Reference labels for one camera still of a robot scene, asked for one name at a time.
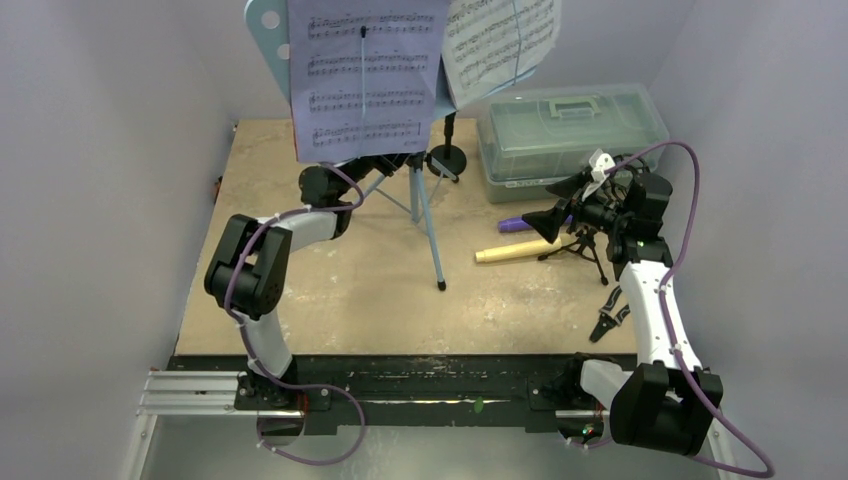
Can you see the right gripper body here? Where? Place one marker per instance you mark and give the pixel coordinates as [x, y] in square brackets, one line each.
[573, 212]

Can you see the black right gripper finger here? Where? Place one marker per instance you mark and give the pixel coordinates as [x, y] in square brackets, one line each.
[568, 187]
[547, 223]

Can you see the black tripod microphone stand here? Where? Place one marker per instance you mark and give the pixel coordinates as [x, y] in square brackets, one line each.
[584, 247]

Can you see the purple microphone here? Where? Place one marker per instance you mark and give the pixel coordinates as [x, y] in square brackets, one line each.
[512, 225]

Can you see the cream recorder flute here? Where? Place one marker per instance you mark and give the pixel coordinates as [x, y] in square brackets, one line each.
[517, 251]

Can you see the purple sheet music page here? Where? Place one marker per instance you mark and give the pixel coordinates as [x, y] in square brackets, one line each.
[363, 76]

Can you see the light blue music stand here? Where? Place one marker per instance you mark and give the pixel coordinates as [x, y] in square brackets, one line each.
[268, 23]

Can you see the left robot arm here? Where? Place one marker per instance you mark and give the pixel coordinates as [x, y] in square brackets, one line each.
[246, 275]

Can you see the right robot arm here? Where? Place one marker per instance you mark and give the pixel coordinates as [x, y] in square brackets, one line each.
[666, 402]

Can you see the translucent green storage box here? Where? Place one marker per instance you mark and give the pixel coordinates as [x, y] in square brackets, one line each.
[533, 138]

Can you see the black pliers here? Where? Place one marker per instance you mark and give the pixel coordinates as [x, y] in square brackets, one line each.
[609, 318]

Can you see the white sheet music page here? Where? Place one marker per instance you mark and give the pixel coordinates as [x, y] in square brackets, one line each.
[493, 44]

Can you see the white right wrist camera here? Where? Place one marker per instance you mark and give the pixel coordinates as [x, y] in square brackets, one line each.
[600, 163]

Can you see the black mounting rail base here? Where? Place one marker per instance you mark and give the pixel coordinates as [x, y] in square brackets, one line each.
[533, 392]

